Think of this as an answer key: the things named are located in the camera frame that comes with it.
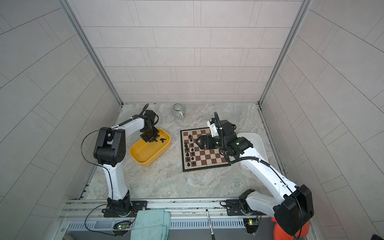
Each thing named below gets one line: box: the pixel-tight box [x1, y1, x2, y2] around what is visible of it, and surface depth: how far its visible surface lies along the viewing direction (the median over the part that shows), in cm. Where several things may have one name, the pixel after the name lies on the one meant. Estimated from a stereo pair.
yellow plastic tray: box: [129, 128, 171, 167], surface depth 92 cm
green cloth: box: [130, 209, 171, 240], surface depth 68 cm
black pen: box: [205, 209, 216, 240], surface depth 68 cm
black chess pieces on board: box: [184, 134, 196, 167], surface depth 91 cm
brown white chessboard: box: [180, 127, 232, 173], surface depth 89 cm
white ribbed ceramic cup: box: [172, 103, 185, 118], surface depth 107 cm
